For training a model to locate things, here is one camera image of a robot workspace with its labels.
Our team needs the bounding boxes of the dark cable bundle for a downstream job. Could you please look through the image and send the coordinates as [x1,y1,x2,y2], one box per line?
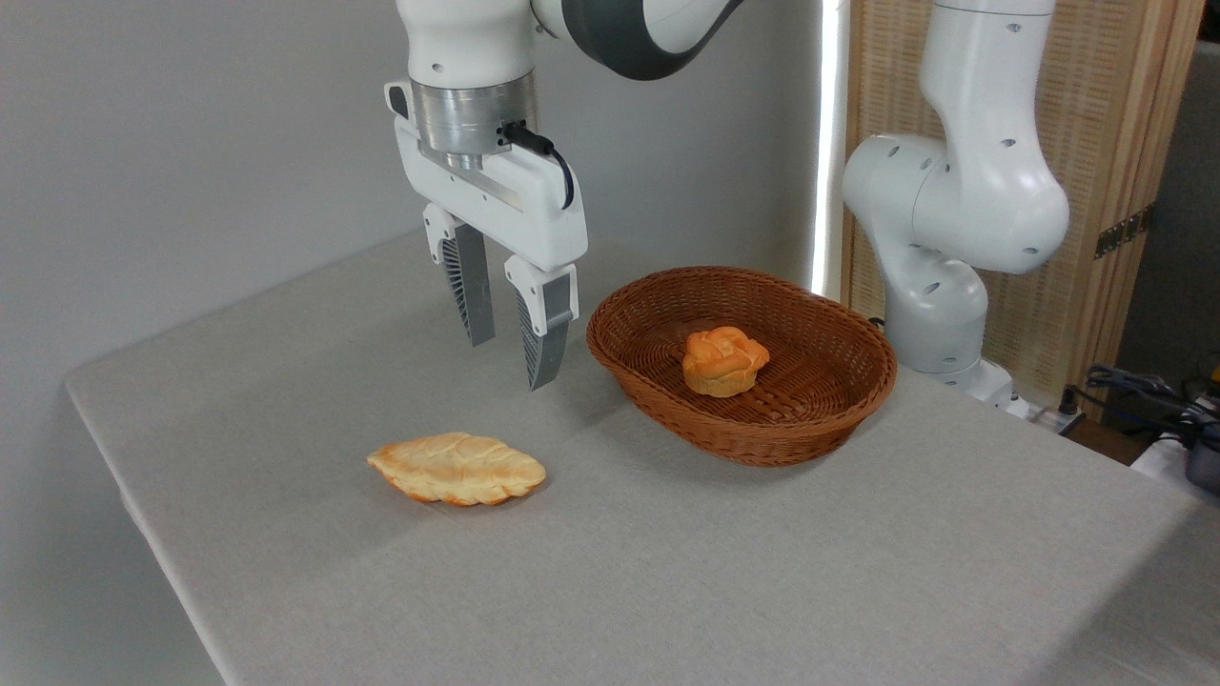
[1063,365,1220,449]

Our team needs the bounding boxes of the braided bread loaf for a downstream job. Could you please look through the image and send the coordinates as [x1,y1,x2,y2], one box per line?
[367,432,548,507]

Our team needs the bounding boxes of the metal screen hinge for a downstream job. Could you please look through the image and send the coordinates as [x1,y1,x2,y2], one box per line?
[1094,204,1156,260]

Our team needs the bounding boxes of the brown wicker basket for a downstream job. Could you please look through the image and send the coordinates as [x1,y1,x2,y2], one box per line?
[585,266,899,468]

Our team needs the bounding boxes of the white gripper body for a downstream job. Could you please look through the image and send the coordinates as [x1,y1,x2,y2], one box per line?
[384,80,590,272]

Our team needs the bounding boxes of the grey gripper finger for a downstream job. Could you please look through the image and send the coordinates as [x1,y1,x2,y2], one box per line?
[423,202,498,348]
[504,254,580,393]

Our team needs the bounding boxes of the round knotted bread roll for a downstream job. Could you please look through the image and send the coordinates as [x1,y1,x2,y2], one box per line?
[681,326,771,399]

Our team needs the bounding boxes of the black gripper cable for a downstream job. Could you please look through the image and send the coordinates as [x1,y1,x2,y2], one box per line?
[499,121,577,211]

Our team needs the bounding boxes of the wooden bamboo folding screen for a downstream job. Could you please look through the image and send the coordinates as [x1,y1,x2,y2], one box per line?
[844,0,1207,413]

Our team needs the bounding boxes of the grey tablecloth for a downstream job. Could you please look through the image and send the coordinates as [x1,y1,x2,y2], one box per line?
[65,200,1220,686]

